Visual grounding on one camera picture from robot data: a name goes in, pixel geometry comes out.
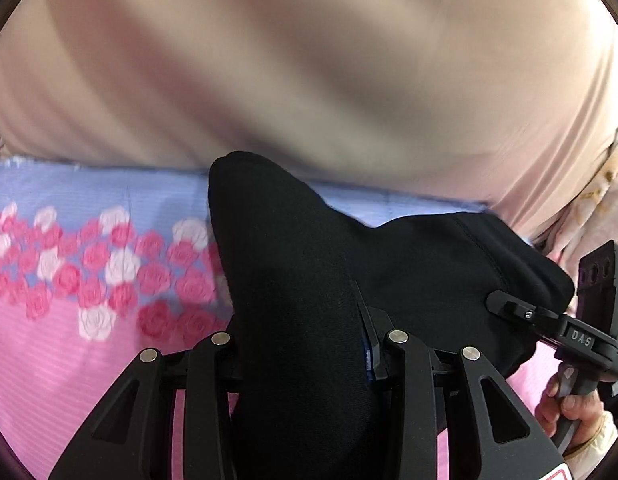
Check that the person's right forearm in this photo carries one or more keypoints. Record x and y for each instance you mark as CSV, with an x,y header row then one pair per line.
x,y
596,445

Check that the pale floral cloth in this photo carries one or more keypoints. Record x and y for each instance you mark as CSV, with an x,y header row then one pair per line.
x,y
589,210

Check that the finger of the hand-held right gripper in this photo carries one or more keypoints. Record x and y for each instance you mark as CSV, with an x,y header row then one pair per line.
x,y
524,310

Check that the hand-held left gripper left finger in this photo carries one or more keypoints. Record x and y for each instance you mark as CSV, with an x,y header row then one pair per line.
x,y
224,360

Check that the person's right hand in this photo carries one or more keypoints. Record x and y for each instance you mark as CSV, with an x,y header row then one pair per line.
x,y
579,407

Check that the pink rose bedsheet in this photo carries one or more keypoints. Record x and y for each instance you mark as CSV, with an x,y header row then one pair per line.
x,y
64,360

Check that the black pants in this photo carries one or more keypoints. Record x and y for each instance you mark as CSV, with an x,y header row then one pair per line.
x,y
289,260

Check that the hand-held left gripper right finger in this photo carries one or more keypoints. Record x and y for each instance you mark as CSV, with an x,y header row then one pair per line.
x,y
367,360

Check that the beige cloth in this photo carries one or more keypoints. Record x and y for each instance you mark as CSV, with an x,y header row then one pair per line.
x,y
289,60

